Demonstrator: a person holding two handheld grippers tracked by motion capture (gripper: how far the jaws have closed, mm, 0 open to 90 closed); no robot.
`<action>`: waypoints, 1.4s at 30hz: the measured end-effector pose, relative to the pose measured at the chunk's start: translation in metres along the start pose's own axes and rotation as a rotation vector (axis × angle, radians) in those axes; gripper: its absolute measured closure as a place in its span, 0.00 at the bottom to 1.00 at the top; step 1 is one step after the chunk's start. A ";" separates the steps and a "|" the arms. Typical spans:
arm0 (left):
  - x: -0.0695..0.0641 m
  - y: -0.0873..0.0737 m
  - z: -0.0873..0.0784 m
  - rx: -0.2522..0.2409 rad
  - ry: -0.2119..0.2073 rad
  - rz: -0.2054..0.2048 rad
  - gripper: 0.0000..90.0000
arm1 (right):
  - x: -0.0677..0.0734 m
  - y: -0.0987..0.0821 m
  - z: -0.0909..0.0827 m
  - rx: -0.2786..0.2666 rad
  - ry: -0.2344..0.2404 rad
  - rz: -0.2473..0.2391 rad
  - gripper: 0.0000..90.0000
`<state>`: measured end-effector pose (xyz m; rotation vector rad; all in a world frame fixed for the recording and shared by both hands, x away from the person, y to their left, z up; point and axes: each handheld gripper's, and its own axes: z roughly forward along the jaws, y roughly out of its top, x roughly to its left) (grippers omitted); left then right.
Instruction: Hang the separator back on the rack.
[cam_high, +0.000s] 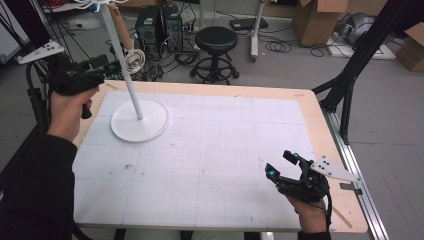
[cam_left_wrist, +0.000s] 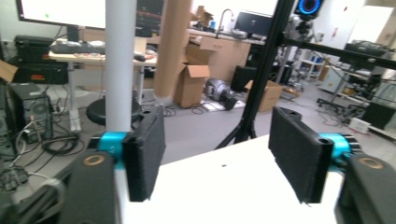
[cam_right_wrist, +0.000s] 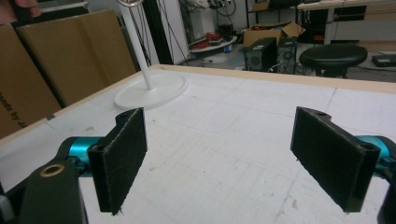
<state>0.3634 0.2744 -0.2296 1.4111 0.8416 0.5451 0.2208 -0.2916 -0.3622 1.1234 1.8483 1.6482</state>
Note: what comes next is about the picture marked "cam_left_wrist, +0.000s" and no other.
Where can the black speaker box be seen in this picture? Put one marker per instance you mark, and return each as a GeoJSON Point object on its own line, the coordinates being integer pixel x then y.
{"type": "Point", "coordinates": [243, 77]}

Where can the metal faucet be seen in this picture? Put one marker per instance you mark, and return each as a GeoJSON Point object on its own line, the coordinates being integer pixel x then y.
{"type": "Point", "coordinates": [222, 18]}

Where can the black keyboard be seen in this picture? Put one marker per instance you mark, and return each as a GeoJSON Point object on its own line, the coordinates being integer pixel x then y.
{"type": "Point", "coordinates": [77, 49]}

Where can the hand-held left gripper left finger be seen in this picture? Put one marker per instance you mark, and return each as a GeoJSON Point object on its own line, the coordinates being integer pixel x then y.
{"type": "Point", "coordinates": [144, 149]}

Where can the black computer tower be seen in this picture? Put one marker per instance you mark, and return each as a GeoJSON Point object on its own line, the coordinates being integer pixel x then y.
{"type": "Point", "coordinates": [32, 112]}

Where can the dark computer monitor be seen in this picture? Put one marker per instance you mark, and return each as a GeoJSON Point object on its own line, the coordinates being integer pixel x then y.
{"type": "Point", "coordinates": [253, 23]}

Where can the brown counter cabinet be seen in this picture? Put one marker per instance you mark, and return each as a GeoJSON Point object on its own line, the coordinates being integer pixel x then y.
{"type": "Point", "coordinates": [227, 54]}

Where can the white hook stand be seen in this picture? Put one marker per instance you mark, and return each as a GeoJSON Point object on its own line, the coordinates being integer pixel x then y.
{"type": "Point", "coordinates": [120, 62]}

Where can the small white device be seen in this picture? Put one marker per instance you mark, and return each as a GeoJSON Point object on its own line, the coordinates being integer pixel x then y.
{"type": "Point", "coordinates": [359, 125]}

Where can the black frame stand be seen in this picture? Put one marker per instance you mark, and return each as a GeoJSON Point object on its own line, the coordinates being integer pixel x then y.
{"type": "Point", "coordinates": [264, 68]}

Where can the large open cardboard box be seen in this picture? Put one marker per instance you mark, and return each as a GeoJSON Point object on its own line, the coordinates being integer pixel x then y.
{"type": "Point", "coordinates": [191, 87]}

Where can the black round stool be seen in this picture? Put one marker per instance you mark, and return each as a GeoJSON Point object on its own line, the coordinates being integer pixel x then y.
{"type": "Point", "coordinates": [96, 113]}

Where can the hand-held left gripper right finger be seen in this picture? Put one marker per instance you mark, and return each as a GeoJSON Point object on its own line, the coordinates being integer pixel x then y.
{"type": "Point", "coordinates": [302, 152]}

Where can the small cardboard box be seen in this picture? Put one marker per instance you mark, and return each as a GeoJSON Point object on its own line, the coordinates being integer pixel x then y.
{"type": "Point", "coordinates": [271, 96]}

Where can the bright computer monitor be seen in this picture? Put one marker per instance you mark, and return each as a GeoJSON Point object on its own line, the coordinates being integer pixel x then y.
{"type": "Point", "coordinates": [62, 12]}

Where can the wooden desk with white legs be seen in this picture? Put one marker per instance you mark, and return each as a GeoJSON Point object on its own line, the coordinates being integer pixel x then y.
{"type": "Point", "coordinates": [90, 58]}

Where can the black hard case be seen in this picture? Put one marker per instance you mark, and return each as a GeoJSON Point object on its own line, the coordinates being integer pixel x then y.
{"type": "Point", "coordinates": [32, 48]}

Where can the silver grey appliance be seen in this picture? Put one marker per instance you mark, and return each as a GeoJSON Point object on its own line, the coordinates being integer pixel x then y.
{"type": "Point", "coordinates": [219, 90]}

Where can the black case with orange label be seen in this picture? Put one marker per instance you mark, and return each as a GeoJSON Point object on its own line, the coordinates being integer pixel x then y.
{"type": "Point", "coordinates": [40, 73]}

